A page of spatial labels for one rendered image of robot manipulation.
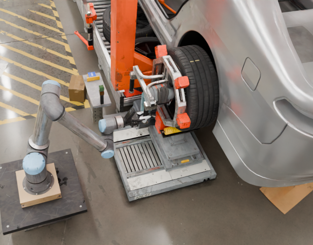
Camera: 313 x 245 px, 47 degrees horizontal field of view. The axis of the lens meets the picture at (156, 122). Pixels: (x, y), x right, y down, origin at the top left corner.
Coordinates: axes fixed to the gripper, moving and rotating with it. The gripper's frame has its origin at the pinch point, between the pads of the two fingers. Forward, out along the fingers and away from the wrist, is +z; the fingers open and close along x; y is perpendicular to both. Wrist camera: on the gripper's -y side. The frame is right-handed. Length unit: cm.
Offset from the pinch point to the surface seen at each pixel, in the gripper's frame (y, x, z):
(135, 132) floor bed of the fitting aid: 75, -44, 8
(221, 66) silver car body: -46, 11, 44
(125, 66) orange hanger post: 4, -60, 1
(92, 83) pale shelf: 38, -82, -24
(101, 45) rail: 44, -144, 1
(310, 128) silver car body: -58, 81, 59
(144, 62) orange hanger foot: 4, -62, 18
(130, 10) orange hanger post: -50, -60, 2
